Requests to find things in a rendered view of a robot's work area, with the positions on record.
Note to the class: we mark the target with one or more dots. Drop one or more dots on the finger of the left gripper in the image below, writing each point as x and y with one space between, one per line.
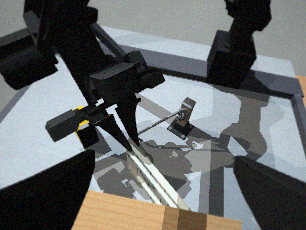
127 115
116 132

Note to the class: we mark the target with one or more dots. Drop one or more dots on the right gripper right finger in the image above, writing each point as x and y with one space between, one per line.
276 200

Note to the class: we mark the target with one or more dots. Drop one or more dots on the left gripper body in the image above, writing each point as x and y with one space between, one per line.
67 123

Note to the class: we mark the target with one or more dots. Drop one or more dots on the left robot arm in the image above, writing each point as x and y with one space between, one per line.
65 24

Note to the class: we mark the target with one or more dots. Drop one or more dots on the brown wooden cabinet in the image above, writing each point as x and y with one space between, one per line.
101 211

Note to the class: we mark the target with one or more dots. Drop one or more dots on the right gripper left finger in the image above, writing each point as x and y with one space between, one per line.
50 199

